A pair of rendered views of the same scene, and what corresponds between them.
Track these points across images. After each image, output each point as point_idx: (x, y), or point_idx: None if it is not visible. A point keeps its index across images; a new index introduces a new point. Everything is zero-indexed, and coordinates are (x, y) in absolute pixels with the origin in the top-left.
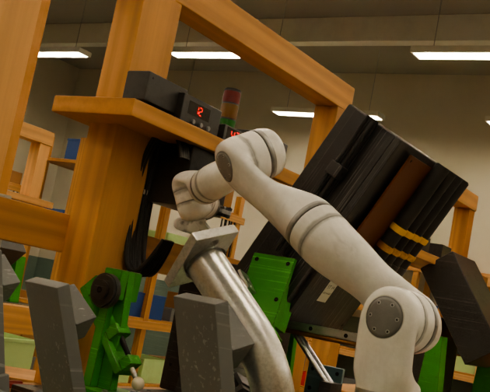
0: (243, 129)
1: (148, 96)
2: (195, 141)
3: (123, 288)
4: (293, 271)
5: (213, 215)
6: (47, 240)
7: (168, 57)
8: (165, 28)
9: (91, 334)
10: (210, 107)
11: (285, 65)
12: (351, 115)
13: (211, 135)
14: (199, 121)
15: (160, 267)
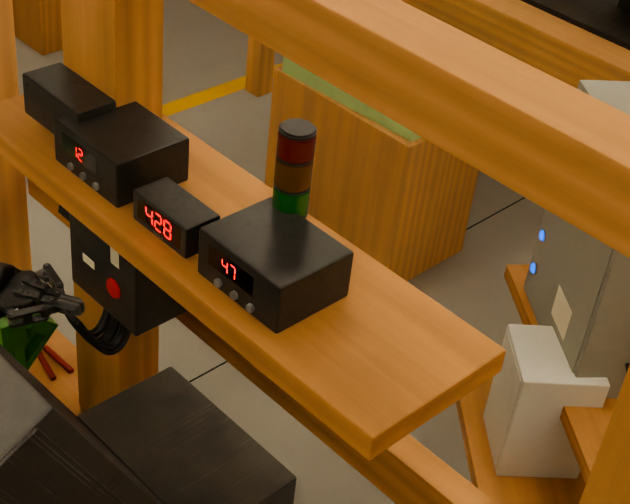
0: (231, 214)
1: (28, 110)
2: (53, 198)
3: None
4: None
5: None
6: None
7: (109, 48)
8: (95, 0)
9: (94, 373)
10: (94, 152)
11: (382, 102)
12: None
13: (73, 198)
14: (83, 169)
15: (96, 348)
